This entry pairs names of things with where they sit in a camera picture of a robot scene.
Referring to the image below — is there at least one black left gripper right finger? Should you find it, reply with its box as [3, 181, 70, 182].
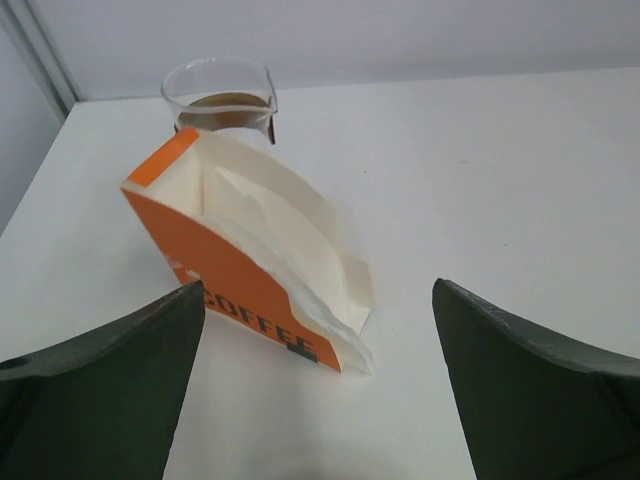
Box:
[432, 279, 639, 479]

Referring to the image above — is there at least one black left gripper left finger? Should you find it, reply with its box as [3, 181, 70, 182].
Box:
[1, 281, 205, 479]

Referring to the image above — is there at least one white paper coffee filter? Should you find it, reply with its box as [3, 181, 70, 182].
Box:
[205, 195, 374, 375]

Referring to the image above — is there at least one orange coffee filter box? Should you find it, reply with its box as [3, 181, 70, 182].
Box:
[121, 127, 374, 371]

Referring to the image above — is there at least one clear glass carafe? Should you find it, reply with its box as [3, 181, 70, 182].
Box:
[160, 56, 278, 144]

